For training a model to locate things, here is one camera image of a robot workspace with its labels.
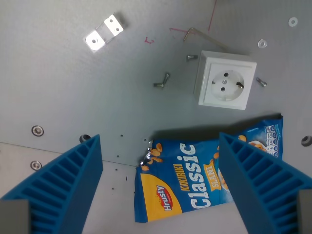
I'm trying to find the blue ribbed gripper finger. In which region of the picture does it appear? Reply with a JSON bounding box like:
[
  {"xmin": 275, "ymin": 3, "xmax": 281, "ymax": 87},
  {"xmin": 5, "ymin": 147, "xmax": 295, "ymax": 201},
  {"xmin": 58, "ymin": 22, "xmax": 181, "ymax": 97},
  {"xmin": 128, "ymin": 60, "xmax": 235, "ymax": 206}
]
[
  {"xmin": 0, "ymin": 134, "xmax": 104, "ymax": 234},
  {"xmin": 218, "ymin": 132, "xmax": 312, "ymax": 234}
]

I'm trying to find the blue peanut snack bag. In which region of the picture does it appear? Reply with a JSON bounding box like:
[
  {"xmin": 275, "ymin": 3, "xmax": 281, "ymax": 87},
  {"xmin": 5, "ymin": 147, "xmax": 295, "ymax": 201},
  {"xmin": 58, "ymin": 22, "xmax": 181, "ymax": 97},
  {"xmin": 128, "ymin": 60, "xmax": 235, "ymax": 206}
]
[{"xmin": 134, "ymin": 113, "xmax": 284, "ymax": 223}]

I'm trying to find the metal hex allen key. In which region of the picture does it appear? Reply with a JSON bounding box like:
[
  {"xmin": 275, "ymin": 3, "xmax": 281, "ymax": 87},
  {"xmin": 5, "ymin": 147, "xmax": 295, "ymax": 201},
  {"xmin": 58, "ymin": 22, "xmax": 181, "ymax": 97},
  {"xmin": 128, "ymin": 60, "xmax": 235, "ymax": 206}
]
[{"xmin": 183, "ymin": 27, "xmax": 229, "ymax": 51}]

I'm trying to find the white wall power socket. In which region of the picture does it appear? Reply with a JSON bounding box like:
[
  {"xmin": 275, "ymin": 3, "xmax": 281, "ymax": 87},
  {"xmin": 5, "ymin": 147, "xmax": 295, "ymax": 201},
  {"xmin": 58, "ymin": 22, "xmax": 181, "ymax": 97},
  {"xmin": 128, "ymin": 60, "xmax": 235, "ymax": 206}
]
[{"xmin": 194, "ymin": 50, "xmax": 258, "ymax": 111}]

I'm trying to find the shiny metal angle bracket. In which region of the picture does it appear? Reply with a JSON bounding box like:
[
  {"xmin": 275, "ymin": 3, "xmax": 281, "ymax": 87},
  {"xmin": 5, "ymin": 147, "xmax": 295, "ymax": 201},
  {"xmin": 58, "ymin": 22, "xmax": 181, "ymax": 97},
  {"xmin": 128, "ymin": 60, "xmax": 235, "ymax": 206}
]
[{"xmin": 85, "ymin": 14, "xmax": 125, "ymax": 52}]

